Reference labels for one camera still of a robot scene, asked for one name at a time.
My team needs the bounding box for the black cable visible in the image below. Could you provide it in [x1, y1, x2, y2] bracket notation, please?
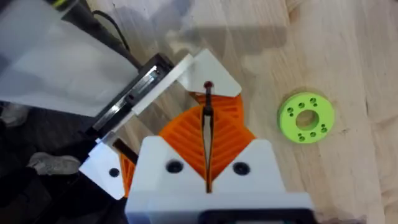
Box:
[91, 9, 144, 70]

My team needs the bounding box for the small black screw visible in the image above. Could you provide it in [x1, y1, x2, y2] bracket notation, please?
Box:
[202, 81, 215, 118]

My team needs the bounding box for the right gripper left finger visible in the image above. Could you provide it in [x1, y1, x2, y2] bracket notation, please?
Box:
[126, 105, 208, 194]

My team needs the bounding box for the green disc with holes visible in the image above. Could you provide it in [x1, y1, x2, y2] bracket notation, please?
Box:
[277, 91, 336, 145]

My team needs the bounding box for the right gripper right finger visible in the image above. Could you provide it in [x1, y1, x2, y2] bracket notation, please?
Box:
[210, 107, 287, 194]

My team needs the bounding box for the person's foot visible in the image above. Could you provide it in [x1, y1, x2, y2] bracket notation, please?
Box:
[27, 151, 82, 176]

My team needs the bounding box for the left wrist upright flat plate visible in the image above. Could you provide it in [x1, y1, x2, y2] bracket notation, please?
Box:
[0, 0, 139, 118]

